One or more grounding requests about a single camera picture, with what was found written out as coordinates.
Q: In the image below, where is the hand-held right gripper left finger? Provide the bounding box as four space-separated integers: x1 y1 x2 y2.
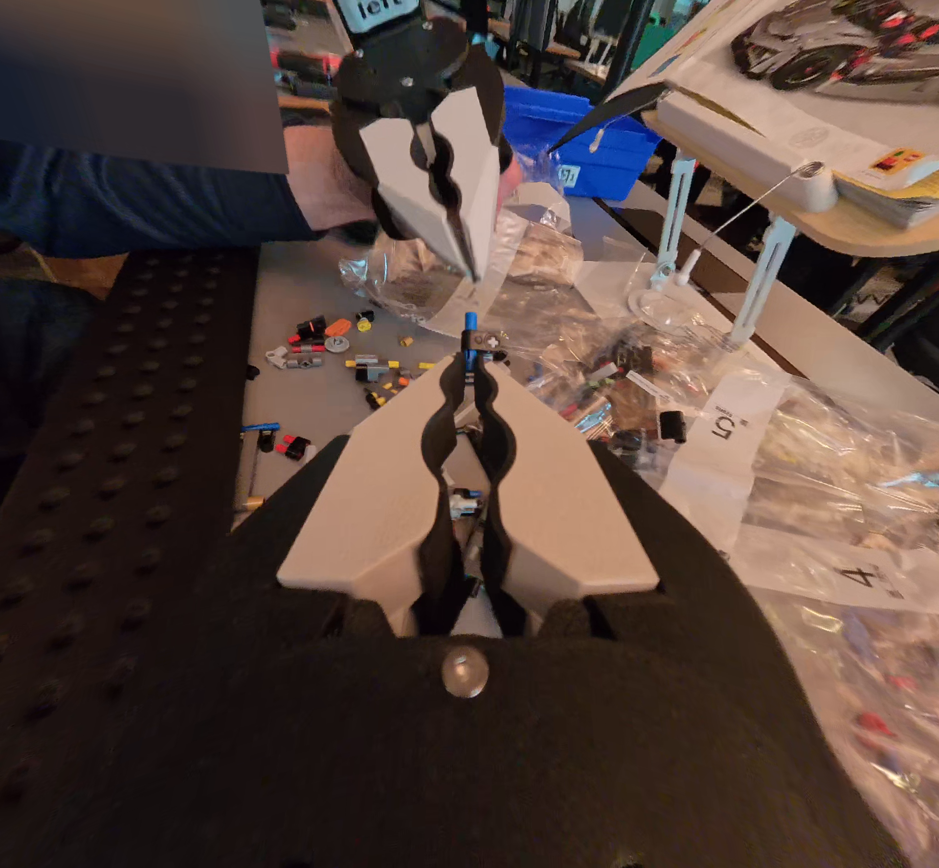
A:
277 358 459 634

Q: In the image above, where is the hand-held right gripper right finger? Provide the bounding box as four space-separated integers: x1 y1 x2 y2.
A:
473 358 660 634

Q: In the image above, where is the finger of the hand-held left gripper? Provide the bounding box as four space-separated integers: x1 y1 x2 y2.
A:
430 85 503 282
358 116 476 276

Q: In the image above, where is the pile of toy bricks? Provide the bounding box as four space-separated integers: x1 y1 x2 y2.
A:
238 307 441 513

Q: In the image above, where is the person's left hand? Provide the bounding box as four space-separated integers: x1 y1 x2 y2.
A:
285 121 379 232

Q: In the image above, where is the blue bin with white tag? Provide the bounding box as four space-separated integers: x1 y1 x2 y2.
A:
502 85 661 201

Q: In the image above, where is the flat clear empty bag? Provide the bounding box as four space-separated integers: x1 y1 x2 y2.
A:
339 223 514 337

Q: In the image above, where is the black triangular flap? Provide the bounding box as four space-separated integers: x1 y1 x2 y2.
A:
546 82 665 155

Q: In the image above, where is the numbered clear parts bag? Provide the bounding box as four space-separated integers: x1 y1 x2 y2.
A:
514 325 939 554

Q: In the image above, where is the black pole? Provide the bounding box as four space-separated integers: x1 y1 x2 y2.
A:
602 0 683 99

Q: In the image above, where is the black perforated board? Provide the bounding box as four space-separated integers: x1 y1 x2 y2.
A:
0 248 261 700

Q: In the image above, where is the crumpled clear bag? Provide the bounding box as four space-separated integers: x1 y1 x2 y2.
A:
726 509 939 868

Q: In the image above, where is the white instruction booklet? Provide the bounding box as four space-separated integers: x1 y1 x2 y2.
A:
609 0 939 231

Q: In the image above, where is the wire page holder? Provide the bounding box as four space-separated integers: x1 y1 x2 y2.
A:
673 160 826 288
587 101 661 155

